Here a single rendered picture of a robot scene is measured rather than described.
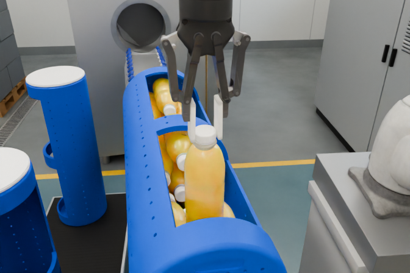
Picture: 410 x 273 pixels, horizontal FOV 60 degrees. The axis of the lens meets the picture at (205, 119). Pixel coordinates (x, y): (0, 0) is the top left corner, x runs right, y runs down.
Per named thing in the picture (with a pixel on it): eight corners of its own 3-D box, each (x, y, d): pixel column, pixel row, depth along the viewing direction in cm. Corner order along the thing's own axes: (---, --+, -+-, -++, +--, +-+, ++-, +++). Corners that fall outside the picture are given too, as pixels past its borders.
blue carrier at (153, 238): (193, 132, 148) (199, 66, 135) (274, 342, 72) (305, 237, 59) (122, 134, 141) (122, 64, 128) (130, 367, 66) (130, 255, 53)
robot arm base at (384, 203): (401, 159, 104) (407, 144, 102) (449, 217, 86) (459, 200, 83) (340, 161, 103) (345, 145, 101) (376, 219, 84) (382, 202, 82)
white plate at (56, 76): (67, 62, 196) (68, 64, 197) (16, 75, 178) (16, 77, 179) (94, 74, 180) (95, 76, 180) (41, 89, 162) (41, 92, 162)
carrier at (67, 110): (91, 189, 238) (50, 211, 220) (68, 64, 197) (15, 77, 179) (116, 209, 221) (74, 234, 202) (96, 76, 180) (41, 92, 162)
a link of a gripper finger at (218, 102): (213, 94, 58) (218, 94, 59) (213, 131, 62) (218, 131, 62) (218, 102, 56) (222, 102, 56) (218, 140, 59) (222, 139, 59)
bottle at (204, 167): (227, 230, 68) (232, 148, 59) (193, 239, 66) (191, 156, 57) (215, 205, 74) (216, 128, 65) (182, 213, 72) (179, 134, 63)
